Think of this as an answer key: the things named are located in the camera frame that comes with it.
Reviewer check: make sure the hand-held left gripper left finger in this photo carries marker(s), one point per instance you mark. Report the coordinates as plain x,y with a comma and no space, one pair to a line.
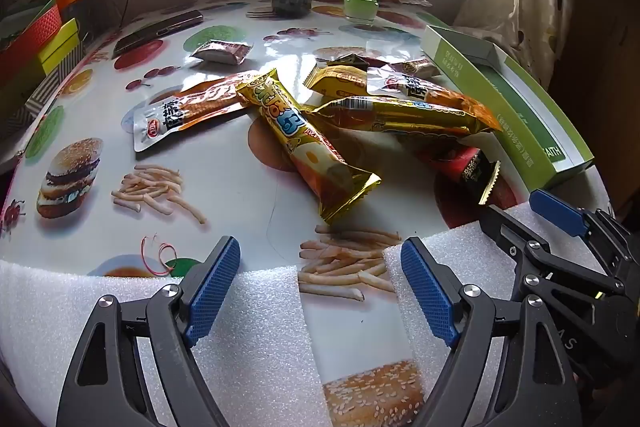
210,292

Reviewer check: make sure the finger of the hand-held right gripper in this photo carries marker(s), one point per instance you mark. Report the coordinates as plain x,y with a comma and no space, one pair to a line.
505,232
555,212

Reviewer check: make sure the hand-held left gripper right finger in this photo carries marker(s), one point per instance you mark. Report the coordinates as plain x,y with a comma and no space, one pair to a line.
427,292

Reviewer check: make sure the green white cardboard box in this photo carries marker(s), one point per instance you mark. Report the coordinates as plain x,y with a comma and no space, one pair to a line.
515,107

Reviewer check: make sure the yellow long snack packet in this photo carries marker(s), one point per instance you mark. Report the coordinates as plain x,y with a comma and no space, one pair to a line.
410,117
295,137

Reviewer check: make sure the orange sausage packet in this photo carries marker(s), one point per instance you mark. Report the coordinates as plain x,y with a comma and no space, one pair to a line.
400,84
200,104

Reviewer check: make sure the maroon snack packet gold logo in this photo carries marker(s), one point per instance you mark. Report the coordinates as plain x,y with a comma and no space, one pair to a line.
417,68

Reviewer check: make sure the yellow candy packet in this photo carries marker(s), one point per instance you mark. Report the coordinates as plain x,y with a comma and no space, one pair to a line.
335,79

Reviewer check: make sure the maroon white snack packet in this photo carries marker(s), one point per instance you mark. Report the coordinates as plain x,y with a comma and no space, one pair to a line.
222,52

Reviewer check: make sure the white foam sheet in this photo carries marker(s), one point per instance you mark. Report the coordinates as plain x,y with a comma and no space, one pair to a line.
480,267
40,307

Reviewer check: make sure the red rubber band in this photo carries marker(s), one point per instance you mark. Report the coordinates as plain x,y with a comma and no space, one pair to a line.
176,257

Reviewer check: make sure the food print tablecloth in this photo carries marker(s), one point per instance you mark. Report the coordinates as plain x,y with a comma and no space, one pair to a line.
225,187

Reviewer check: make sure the striped box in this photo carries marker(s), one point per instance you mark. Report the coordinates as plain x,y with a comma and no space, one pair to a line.
55,82

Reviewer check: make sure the dark smartphone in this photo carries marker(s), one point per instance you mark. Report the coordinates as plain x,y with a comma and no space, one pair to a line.
155,32

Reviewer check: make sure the light green jar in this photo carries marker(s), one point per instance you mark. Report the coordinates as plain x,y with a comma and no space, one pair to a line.
361,2

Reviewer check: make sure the yellow green box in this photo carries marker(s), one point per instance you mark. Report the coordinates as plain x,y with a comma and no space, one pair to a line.
62,42

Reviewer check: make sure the red box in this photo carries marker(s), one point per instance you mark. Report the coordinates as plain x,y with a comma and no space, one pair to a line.
30,42

